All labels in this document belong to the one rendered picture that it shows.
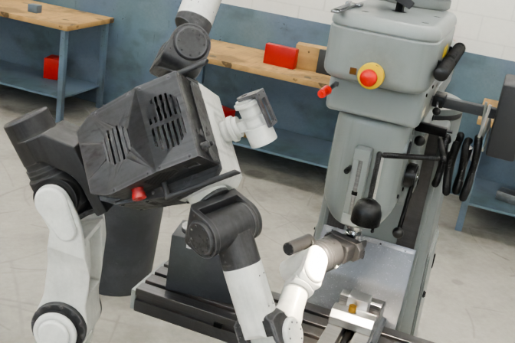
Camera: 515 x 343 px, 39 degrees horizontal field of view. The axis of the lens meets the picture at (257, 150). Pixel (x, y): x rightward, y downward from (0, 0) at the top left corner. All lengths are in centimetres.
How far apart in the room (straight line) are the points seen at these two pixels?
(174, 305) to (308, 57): 388
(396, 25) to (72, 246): 92
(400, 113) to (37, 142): 87
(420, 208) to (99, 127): 116
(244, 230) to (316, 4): 482
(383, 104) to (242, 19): 478
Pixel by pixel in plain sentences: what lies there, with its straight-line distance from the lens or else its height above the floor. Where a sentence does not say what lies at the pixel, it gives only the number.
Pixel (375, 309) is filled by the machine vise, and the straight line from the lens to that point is 219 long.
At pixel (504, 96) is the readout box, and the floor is 169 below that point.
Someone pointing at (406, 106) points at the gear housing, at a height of 168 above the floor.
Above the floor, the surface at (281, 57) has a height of 95.
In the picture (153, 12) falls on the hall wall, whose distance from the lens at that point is 691.
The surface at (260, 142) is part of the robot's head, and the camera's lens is 167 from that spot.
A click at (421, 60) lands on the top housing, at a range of 170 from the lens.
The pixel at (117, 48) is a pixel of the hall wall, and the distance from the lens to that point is 714.
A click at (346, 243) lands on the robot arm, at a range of 201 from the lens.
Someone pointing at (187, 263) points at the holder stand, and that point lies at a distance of 223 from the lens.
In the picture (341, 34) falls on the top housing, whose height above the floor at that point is 184.
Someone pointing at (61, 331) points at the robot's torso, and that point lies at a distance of 192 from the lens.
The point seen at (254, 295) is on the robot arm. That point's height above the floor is 129.
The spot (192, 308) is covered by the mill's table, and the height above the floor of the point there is 94.
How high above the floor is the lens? 210
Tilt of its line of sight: 19 degrees down
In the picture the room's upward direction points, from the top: 9 degrees clockwise
